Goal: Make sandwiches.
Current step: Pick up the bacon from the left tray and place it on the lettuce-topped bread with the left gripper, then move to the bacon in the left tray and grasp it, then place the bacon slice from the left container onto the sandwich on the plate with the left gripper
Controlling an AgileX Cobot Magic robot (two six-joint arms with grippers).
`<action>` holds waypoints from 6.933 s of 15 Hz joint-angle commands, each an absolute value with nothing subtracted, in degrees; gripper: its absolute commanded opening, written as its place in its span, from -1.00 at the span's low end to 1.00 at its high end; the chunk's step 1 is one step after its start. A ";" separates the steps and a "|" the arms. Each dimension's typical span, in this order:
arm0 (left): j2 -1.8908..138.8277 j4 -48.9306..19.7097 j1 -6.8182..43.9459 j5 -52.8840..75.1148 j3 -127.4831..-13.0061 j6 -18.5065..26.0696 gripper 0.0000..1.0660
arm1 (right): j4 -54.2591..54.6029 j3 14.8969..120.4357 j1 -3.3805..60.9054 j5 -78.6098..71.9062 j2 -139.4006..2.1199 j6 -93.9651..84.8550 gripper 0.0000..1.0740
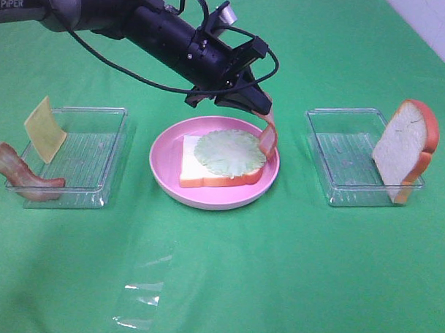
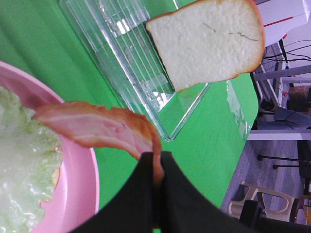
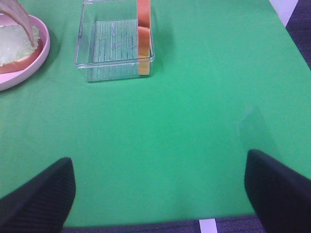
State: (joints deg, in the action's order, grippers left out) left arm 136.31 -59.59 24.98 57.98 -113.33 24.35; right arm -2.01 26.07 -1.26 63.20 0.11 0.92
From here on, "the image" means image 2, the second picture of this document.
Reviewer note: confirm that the white metal shelf frame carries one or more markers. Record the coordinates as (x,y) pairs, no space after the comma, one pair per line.
(272,81)

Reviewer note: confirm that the bread slice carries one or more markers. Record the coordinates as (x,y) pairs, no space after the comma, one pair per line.
(52,185)
(208,41)

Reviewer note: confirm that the green tablecloth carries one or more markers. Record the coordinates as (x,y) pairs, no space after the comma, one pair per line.
(36,38)

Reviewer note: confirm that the white machine housing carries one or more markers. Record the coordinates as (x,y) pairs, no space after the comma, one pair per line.
(281,16)

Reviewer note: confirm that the curled bacon strip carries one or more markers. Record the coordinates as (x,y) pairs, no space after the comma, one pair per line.
(95,126)

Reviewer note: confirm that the clear bread container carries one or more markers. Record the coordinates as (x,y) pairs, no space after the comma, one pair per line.
(114,34)

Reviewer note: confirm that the beige plastic chair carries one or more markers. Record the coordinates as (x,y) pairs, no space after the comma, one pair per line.
(286,213)

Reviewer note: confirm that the pink round plate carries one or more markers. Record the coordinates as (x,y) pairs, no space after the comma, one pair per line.
(76,197)

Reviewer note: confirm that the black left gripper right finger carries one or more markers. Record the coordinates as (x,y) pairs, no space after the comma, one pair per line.
(183,209)

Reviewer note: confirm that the green lettuce leaf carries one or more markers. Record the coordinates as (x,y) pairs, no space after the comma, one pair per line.
(29,154)

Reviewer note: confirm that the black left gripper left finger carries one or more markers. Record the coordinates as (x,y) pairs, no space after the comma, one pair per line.
(131,209)

